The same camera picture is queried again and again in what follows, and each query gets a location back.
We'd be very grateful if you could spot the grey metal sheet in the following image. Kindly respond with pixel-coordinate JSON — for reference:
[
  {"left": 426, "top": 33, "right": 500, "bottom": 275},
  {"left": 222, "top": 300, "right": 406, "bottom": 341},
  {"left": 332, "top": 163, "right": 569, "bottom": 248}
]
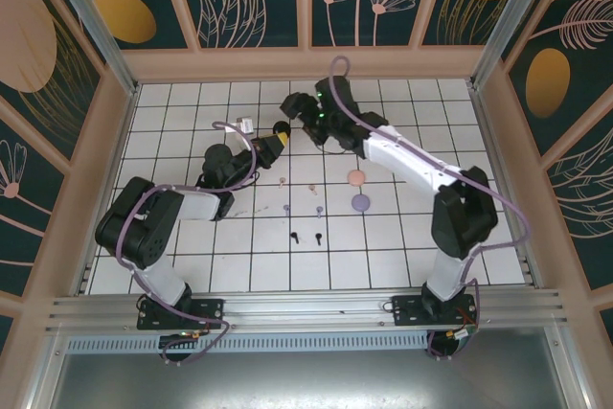
[{"left": 28, "top": 327, "right": 588, "bottom": 409}]

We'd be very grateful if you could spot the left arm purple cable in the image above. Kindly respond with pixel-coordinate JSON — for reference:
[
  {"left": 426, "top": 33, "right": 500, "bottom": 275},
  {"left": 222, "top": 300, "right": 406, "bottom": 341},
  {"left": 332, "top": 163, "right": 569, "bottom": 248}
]
[{"left": 114, "top": 119, "right": 263, "bottom": 368}]

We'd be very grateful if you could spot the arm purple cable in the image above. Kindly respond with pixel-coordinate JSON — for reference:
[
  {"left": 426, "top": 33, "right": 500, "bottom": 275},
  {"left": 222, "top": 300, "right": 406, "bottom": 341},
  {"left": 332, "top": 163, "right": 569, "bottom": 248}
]
[
  {"left": 329, "top": 55, "right": 534, "bottom": 295},
  {"left": 114, "top": 119, "right": 263, "bottom": 368}
]

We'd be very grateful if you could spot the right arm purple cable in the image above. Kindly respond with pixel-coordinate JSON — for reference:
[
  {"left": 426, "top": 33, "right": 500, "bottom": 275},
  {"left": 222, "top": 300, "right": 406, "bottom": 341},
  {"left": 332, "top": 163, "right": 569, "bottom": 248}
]
[{"left": 329, "top": 55, "right": 534, "bottom": 295}]

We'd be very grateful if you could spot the aluminium table side rail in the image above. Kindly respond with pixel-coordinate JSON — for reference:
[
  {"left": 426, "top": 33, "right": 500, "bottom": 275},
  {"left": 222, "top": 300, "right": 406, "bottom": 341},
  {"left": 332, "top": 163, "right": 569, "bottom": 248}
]
[
  {"left": 74, "top": 85, "right": 141, "bottom": 295},
  {"left": 466, "top": 80, "right": 537, "bottom": 293}
]

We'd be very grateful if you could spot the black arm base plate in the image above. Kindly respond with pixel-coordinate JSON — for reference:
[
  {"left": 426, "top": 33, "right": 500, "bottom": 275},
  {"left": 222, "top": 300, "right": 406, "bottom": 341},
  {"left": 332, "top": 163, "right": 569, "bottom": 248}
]
[
  {"left": 391, "top": 294, "right": 480, "bottom": 327},
  {"left": 137, "top": 298, "right": 225, "bottom": 329}
]

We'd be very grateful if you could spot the aluminium mounting rail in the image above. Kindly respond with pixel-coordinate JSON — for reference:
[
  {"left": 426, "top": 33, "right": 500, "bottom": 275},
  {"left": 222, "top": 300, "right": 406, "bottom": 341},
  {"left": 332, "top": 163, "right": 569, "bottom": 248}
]
[{"left": 45, "top": 287, "right": 571, "bottom": 333}]

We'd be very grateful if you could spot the arm controller board with wires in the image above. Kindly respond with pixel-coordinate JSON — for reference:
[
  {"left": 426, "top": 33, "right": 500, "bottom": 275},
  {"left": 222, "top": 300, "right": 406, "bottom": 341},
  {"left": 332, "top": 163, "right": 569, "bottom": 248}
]
[
  {"left": 428, "top": 320, "right": 480, "bottom": 360},
  {"left": 157, "top": 329, "right": 212, "bottom": 367}
]

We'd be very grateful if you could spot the aluminium corner post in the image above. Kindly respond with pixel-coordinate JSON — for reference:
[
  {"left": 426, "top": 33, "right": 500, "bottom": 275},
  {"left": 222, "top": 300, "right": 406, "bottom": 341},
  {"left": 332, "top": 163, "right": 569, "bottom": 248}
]
[
  {"left": 37, "top": 0, "right": 141, "bottom": 97},
  {"left": 470, "top": 0, "right": 575, "bottom": 90}
]

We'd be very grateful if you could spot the slotted grey cable tray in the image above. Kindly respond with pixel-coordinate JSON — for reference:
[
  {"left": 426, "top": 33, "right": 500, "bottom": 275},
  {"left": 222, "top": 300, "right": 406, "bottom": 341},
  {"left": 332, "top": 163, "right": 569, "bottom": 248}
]
[{"left": 61, "top": 331, "right": 552, "bottom": 355}]

